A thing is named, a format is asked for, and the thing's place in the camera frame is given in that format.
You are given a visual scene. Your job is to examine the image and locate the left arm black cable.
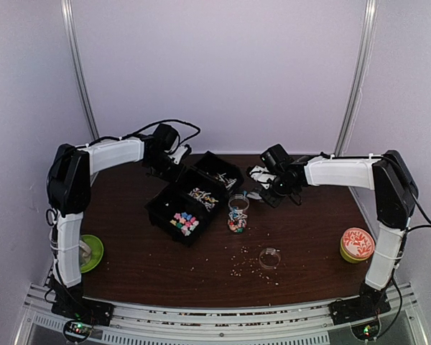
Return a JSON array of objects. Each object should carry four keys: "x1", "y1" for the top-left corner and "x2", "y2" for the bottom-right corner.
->
[{"x1": 93, "y1": 119, "x2": 202, "y2": 144}]

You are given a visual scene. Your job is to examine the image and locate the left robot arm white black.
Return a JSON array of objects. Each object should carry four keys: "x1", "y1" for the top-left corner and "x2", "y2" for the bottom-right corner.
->
[{"x1": 46, "y1": 120, "x2": 192, "y2": 319}]

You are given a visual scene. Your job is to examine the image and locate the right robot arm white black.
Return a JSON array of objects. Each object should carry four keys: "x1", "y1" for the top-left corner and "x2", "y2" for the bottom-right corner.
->
[{"x1": 254, "y1": 144, "x2": 431, "y2": 318}]

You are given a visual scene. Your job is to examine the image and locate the metal scoop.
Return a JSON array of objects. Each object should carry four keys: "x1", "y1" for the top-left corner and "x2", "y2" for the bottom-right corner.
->
[{"x1": 244, "y1": 188, "x2": 261, "y2": 201}]

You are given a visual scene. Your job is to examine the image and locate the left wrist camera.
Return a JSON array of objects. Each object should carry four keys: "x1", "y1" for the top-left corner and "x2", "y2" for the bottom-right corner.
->
[{"x1": 169, "y1": 144, "x2": 192, "y2": 165}]

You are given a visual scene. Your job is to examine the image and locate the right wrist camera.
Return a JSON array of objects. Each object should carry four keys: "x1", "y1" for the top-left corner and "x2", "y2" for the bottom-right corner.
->
[{"x1": 246, "y1": 165, "x2": 276, "y2": 189}]

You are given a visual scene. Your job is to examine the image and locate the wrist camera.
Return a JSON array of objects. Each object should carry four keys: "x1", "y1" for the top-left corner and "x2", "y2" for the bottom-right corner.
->
[
  {"x1": 246, "y1": 165, "x2": 276, "y2": 189},
  {"x1": 169, "y1": 144, "x2": 192, "y2": 165}
]

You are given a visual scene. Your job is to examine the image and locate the aluminium frame post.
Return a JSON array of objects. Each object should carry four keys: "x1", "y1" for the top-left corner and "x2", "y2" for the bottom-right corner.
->
[
  {"x1": 60, "y1": 0, "x2": 99, "y2": 139},
  {"x1": 334, "y1": 0, "x2": 378, "y2": 156}
]

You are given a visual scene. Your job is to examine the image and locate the green saucer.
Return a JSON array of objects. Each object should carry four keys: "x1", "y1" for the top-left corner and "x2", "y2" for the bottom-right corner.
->
[{"x1": 80, "y1": 234, "x2": 104, "y2": 274}]

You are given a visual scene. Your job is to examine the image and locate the black three-compartment candy bin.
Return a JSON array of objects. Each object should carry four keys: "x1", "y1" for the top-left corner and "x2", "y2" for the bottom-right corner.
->
[{"x1": 145, "y1": 151, "x2": 244, "y2": 247}]

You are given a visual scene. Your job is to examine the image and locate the clear plastic jar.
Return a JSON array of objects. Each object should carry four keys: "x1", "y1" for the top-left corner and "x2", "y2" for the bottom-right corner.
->
[{"x1": 227, "y1": 194, "x2": 250, "y2": 234}]

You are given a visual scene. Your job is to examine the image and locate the left aluminium frame post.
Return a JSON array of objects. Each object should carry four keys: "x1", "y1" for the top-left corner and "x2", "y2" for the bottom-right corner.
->
[{"x1": 60, "y1": 0, "x2": 99, "y2": 139}]

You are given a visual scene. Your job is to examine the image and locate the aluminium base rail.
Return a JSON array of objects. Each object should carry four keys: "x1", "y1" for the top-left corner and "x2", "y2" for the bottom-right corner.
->
[{"x1": 11, "y1": 283, "x2": 431, "y2": 344}]

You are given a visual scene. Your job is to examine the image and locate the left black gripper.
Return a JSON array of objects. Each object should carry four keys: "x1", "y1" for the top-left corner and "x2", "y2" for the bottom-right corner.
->
[{"x1": 147, "y1": 152, "x2": 186, "y2": 184}]

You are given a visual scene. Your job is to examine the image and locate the beige ceramic mug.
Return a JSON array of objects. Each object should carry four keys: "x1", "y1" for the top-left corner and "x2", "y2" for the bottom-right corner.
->
[{"x1": 79, "y1": 240, "x2": 92, "y2": 267}]

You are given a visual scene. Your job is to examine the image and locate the right aluminium frame post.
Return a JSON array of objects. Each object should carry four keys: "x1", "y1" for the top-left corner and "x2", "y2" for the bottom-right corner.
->
[{"x1": 334, "y1": 0, "x2": 378, "y2": 156}]

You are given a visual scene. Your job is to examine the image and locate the clear plastic jar lid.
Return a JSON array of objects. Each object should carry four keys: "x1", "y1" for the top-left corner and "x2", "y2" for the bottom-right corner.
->
[{"x1": 258, "y1": 247, "x2": 282, "y2": 270}]

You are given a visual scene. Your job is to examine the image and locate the green tin orange patterned lid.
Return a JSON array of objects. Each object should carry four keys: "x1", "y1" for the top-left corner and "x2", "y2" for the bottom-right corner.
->
[{"x1": 340, "y1": 227, "x2": 375, "y2": 264}]

